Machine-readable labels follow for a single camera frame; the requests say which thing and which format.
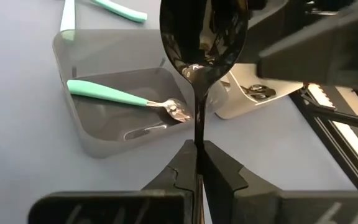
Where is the blue table mat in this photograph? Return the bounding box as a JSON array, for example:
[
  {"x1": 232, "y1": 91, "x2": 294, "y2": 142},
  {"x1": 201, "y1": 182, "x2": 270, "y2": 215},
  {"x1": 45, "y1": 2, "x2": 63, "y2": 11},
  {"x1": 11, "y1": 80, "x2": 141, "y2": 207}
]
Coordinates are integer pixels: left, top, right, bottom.
[{"x1": 0, "y1": 0, "x2": 358, "y2": 224}]

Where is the dark translucent plastic bin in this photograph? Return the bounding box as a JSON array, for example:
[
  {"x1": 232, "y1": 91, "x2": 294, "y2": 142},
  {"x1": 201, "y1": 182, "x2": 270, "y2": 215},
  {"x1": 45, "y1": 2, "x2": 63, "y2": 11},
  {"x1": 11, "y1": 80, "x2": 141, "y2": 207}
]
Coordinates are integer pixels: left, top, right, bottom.
[{"x1": 52, "y1": 29, "x2": 229, "y2": 159}]

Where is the black metal table frame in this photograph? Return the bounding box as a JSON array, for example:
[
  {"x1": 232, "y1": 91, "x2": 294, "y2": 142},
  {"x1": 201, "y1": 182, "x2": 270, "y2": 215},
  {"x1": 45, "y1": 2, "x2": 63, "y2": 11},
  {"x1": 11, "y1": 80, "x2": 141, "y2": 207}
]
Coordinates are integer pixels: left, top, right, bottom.
[{"x1": 289, "y1": 83, "x2": 358, "y2": 190}]

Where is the white plastic bin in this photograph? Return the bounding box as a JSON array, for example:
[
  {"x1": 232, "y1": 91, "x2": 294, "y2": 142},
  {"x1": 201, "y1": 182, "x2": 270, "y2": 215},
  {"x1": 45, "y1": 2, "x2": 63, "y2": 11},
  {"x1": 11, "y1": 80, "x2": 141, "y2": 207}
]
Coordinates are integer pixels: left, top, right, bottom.
[{"x1": 214, "y1": 62, "x2": 304, "y2": 121}]

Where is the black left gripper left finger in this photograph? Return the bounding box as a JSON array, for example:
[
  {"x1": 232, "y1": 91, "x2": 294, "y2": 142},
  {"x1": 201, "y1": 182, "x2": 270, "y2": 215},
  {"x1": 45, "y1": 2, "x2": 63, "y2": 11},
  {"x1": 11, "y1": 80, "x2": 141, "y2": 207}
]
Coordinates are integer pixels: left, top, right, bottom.
[{"x1": 28, "y1": 139, "x2": 199, "y2": 224}]

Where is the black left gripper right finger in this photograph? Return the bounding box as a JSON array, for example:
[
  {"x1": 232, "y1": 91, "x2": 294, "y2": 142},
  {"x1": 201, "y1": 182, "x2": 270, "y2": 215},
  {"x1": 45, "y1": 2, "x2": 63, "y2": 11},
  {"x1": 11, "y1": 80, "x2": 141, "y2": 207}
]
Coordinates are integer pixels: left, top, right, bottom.
[{"x1": 202, "y1": 139, "x2": 358, "y2": 224}]

